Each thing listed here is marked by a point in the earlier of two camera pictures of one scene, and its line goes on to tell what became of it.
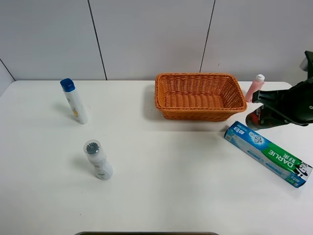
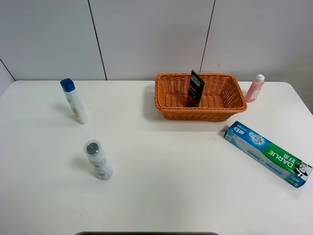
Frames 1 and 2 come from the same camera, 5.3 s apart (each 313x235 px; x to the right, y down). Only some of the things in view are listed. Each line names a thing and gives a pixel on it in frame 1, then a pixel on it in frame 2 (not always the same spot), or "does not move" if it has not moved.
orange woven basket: (199, 96) does not move
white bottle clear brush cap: (94, 151) does not move
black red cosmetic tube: (256, 115) to (195, 90)
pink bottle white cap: (257, 85) does not move
